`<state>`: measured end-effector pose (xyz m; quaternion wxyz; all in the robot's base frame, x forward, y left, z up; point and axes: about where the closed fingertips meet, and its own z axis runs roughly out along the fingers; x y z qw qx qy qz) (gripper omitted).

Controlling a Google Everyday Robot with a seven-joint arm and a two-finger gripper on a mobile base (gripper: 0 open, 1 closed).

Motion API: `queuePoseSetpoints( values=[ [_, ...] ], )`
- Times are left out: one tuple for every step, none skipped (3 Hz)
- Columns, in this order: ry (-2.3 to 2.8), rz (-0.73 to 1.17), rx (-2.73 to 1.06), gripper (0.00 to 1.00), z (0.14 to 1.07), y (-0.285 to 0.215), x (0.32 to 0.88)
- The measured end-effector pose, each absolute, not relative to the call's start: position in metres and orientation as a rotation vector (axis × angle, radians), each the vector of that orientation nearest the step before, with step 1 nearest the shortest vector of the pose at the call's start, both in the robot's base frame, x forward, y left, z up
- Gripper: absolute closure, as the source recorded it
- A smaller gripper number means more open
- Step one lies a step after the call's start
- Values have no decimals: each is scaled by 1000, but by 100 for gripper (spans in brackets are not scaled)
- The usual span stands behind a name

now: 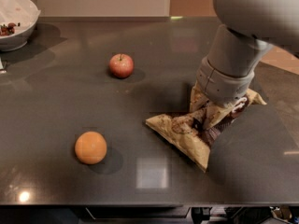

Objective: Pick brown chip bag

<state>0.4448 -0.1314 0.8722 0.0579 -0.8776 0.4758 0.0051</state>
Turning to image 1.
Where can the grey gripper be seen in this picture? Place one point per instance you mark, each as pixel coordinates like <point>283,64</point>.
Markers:
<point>221,84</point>

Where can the brown sea salt chip bag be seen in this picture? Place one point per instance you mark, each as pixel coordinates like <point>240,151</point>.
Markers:
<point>186,132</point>

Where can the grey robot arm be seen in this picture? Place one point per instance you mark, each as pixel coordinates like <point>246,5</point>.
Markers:
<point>248,30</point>

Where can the red apple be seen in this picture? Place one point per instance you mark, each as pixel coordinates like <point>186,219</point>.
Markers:
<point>121,65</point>

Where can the orange fruit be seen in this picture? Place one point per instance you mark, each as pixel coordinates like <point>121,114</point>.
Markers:
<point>91,148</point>

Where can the white bowl with food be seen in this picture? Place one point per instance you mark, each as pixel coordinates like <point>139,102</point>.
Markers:
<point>18,19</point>

